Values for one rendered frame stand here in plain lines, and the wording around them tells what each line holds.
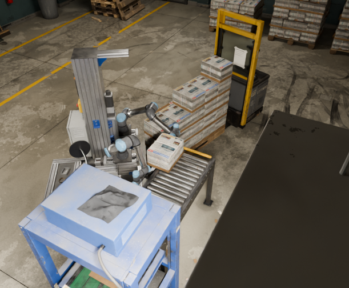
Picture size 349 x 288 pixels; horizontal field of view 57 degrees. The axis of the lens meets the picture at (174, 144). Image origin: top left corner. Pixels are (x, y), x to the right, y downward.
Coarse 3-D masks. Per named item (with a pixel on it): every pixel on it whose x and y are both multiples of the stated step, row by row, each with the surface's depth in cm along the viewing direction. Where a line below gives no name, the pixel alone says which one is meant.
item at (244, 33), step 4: (220, 24) 484; (224, 24) 483; (224, 28) 482; (228, 28) 477; (232, 28) 472; (236, 28) 471; (236, 32) 470; (240, 32) 465; (244, 32) 461; (248, 32) 460; (244, 36) 464; (248, 36) 459; (252, 36) 454
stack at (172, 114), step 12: (168, 108) 460; (180, 108) 461; (204, 108) 469; (144, 120) 439; (168, 120) 439; (180, 120) 439; (192, 120) 461; (204, 120) 485; (156, 132) 431; (192, 132) 477; (204, 132) 502; (192, 144) 494; (204, 144) 524; (156, 168) 479
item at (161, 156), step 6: (156, 144) 371; (150, 150) 362; (156, 150) 362; (162, 150) 362; (168, 150) 363; (174, 150) 363; (150, 156) 365; (156, 156) 360; (162, 156) 355; (168, 156) 356; (174, 156) 367; (150, 162) 372; (156, 162) 368; (162, 162) 362; (168, 162) 357; (174, 162) 374; (168, 168) 363
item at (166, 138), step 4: (160, 136) 381; (164, 136) 381; (168, 136) 381; (172, 136) 381; (160, 140) 376; (164, 140) 376; (168, 140) 376; (172, 140) 376; (176, 140) 376; (180, 140) 376; (172, 144) 371; (176, 144) 371; (180, 144) 372; (180, 148) 377; (180, 152) 383
